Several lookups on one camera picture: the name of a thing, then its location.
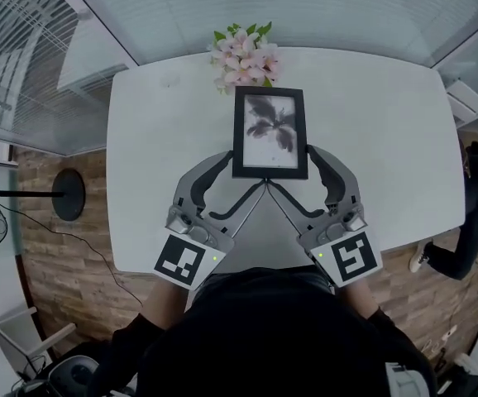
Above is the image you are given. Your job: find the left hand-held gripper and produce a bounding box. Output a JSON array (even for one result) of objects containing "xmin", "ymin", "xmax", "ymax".
[{"xmin": 152, "ymin": 150, "xmax": 270, "ymax": 293}]

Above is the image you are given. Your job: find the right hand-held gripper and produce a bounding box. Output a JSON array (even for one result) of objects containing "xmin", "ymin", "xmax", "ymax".
[{"xmin": 265, "ymin": 143, "xmax": 385, "ymax": 289}]

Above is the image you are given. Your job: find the black picture frame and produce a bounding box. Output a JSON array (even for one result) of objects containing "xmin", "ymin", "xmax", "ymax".
[{"xmin": 231, "ymin": 85, "xmax": 309, "ymax": 180}]

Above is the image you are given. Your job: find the person's right forearm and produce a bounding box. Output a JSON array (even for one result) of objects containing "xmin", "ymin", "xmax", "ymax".
[{"xmin": 337, "ymin": 281, "xmax": 383, "ymax": 320}]

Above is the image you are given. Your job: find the person's left forearm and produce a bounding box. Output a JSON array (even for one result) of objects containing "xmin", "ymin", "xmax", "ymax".
[{"xmin": 143, "ymin": 279, "xmax": 190, "ymax": 331}]

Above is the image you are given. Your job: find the pink flower bouquet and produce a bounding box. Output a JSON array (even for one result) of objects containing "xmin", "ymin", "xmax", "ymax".
[{"xmin": 208, "ymin": 22, "xmax": 284, "ymax": 96}]

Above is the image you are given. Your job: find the black standing fan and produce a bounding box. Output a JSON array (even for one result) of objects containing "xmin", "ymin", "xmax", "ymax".
[{"xmin": 0, "ymin": 168, "xmax": 87, "ymax": 258}]

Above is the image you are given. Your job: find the person's black shirt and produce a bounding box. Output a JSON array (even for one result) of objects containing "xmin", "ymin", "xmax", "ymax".
[{"xmin": 85, "ymin": 265, "xmax": 438, "ymax": 397}]

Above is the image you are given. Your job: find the white vented cabinet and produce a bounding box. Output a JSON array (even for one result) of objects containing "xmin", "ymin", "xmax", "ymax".
[
  {"xmin": 445, "ymin": 79, "xmax": 478, "ymax": 126},
  {"xmin": 56, "ymin": 62, "xmax": 131, "ymax": 95}
]

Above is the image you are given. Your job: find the grey body-worn pack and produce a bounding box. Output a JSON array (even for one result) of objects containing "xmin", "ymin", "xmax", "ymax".
[{"xmin": 385, "ymin": 361, "xmax": 435, "ymax": 397}]

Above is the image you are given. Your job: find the grey round-shelled device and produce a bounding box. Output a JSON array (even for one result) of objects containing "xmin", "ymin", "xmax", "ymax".
[{"xmin": 46, "ymin": 353, "xmax": 100, "ymax": 397}]

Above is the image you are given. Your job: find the glass partition with blinds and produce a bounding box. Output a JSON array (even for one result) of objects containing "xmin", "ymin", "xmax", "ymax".
[{"xmin": 0, "ymin": 0, "xmax": 141, "ymax": 157}]

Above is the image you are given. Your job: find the black fan power cable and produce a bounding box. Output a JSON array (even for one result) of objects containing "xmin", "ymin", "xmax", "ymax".
[{"xmin": 1, "ymin": 203, "xmax": 146, "ymax": 308}]

